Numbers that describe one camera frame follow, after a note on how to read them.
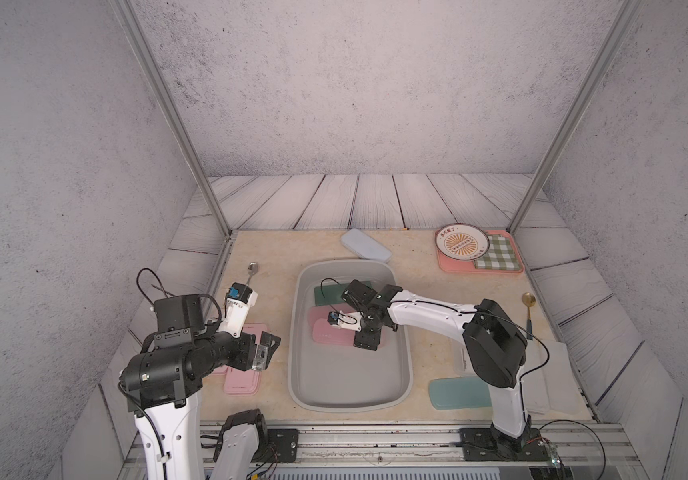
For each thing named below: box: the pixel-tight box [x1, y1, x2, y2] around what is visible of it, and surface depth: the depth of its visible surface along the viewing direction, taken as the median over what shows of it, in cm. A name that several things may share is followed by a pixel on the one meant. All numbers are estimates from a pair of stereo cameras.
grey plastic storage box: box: [288, 259, 412, 412], surface depth 84 cm
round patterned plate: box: [435, 223, 491, 261], surface depth 117 cm
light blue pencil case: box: [340, 228, 392, 263], surface depth 117 cm
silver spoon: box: [246, 261, 259, 285], surface depth 110 cm
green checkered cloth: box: [474, 234, 520, 271], surface depth 113 cm
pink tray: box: [436, 230, 525, 274], surface depth 112 cm
